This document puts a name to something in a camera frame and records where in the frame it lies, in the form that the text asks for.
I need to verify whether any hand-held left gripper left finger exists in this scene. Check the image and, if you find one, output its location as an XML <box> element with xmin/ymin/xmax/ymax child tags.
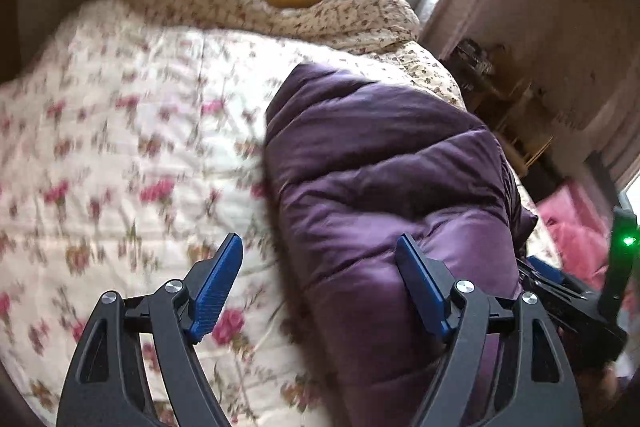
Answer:
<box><xmin>56</xmin><ymin>232</ymin><xmax>246</xmax><ymax>427</ymax></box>

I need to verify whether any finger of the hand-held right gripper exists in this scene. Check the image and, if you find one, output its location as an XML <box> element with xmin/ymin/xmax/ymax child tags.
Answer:
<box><xmin>517</xmin><ymin>255</ymin><xmax>581</xmax><ymax>308</ymax></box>

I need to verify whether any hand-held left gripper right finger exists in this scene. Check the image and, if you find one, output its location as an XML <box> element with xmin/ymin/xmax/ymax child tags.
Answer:
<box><xmin>395</xmin><ymin>234</ymin><xmax>586</xmax><ymax>427</ymax></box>

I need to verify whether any purple quilted down jacket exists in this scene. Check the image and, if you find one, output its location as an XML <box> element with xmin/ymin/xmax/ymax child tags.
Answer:
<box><xmin>263</xmin><ymin>63</ymin><xmax>540</xmax><ymax>427</ymax></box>

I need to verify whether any pink quilted cloth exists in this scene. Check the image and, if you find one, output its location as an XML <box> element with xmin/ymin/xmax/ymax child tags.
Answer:
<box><xmin>536</xmin><ymin>184</ymin><xmax>627</xmax><ymax>290</ymax></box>

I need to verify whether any cluttered wooden nightstand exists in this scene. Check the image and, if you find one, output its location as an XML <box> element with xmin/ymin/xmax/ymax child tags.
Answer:
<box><xmin>444</xmin><ymin>36</ymin><xmax>557</xmax><ymax>180</ymax></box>

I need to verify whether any floral bed quilt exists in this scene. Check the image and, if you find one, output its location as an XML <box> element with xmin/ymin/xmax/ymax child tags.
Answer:
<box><xmin>0</xmin><ymin>0</ymin><xmax>563</xmax><ymax>427</ymax></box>

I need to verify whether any small-print floral duvet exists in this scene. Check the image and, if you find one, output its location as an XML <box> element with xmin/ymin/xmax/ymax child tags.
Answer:
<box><xmin>120</xmin><ymin>0</ymin><xmax>422</xmax><ymax>55</ymax></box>

